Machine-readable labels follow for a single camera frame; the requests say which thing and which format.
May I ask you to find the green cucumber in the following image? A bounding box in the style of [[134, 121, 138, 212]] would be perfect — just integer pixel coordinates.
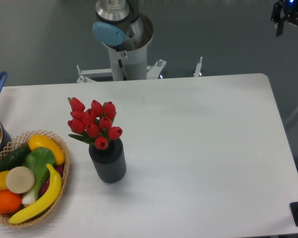
[[0, 144, 31, 172]]

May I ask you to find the beige round disc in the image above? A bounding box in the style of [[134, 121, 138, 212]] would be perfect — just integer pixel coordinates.
[[5, 166, 35, 194]]

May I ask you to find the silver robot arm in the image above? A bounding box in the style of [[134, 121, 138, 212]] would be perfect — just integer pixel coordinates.
[[92, 0, 298, 81]]

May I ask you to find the red tulip bouquet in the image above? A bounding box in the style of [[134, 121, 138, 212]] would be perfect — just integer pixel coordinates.
[[68, 97, 123, 150]]

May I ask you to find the dark red vegetable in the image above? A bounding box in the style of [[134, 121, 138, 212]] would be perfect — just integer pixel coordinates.
[[40, 165, 64, 197]]

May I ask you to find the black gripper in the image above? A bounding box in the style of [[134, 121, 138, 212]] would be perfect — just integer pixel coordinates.
[[270, 0, 298, 37]]

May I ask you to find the woven wicker basket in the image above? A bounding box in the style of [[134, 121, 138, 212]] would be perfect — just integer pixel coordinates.
[[0, 130, 70, 229]]

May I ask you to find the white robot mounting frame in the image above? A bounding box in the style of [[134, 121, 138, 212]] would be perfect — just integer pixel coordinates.
[[76, 56, 203, 83]]

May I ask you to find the orange fruit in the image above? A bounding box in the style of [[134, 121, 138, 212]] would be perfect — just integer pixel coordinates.
[[0, 190, 21, 214]]

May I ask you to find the green bok choy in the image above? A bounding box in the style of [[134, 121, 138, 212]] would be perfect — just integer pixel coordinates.
[[22, 147, 56, 206]]

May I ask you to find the yellow banana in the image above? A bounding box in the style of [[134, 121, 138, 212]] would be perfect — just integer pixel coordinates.
[[8, 164, 62, 224]]

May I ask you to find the dark grey ribbed vase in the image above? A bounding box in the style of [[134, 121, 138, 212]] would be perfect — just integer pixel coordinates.
[[88, 139, 126, 183]]

